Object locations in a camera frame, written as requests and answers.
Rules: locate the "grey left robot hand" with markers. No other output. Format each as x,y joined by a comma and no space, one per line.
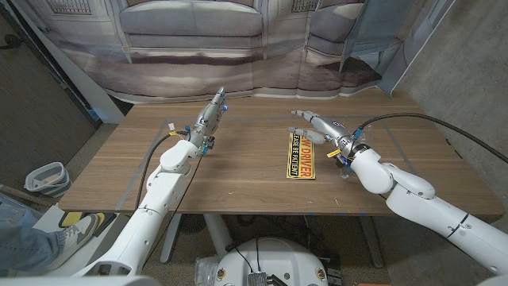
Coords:
206,123

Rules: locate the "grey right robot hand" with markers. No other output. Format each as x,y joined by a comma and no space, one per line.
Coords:
333,129

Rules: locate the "yellow new driver bumper sticker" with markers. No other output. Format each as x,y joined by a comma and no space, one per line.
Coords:
301,163

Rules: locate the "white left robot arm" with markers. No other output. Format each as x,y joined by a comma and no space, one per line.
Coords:
158,194

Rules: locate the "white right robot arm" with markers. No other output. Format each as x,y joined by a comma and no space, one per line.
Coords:
416,202

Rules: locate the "printed sofa room backdrop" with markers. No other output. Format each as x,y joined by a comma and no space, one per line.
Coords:
198,71

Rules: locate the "black round floor object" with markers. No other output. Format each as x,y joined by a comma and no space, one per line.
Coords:
192,224

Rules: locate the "white metal table leg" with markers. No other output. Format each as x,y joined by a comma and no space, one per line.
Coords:
171,242
371,242
217,234

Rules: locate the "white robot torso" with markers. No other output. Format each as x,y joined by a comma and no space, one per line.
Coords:
278,262

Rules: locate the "clear plastic package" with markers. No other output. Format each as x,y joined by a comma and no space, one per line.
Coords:
204,272

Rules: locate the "yellow black flat object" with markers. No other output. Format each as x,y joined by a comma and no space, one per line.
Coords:
71,218

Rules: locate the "grey plastic bucket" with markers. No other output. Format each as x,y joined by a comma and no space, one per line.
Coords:
47,180

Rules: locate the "grey white sneaker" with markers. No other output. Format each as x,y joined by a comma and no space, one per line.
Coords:
75,238

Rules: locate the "person leg in blue jeans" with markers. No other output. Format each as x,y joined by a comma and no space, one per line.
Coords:
24,246

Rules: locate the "white door frame post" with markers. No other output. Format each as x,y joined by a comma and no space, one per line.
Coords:
93,95

